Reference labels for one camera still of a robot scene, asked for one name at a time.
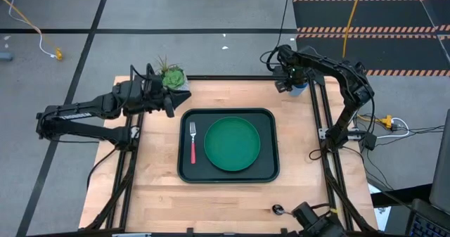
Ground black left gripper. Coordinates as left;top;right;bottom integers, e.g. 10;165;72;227
112;73;193;119

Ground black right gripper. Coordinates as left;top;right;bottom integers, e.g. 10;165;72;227
275;58;312;94

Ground light blue cup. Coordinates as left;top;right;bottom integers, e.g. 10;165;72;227
288;83;309;98

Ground red-handled metal fork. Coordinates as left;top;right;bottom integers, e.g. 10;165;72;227
188;121;198;165

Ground dark green tray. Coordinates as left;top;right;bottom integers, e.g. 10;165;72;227
176;107;281;184

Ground green plate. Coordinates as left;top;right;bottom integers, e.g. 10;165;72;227
203;116;262;172

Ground metal spoon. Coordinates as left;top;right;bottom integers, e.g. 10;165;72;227
271;204;295;217

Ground succulent in patterned white pot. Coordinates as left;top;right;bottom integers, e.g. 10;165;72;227
154;55;191;92

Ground black power adapter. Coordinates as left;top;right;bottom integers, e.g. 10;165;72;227
360;133;378;152

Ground black hazard-striped floor mat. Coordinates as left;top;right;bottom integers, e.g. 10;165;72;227
296;34;450;77
292;0;450;34

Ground yellow power plug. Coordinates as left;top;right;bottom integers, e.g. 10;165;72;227
358;113;394;130

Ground large operator monitor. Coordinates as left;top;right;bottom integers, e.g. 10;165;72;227
428;108;450;215

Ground keyboard with blue keys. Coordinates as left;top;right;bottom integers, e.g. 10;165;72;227
406;198;450;237

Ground black aluminium table frame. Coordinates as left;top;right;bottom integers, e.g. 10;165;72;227
84;73;379;233

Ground black hanging cable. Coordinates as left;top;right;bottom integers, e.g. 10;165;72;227
259;0;294;72

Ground yellow hanging cable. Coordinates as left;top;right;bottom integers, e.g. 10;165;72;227
342;0;364;60

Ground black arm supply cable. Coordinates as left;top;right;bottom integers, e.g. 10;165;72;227
86;147;119;192

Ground yellow floor cable with plug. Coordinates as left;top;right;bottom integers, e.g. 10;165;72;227
0;0;64;61

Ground black floor cables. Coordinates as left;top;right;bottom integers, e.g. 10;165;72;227
365;124;446;192

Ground white power cable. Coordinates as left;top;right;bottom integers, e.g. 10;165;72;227
378;117;411;139

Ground white floor cable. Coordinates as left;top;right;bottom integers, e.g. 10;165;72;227
8;0;58;59

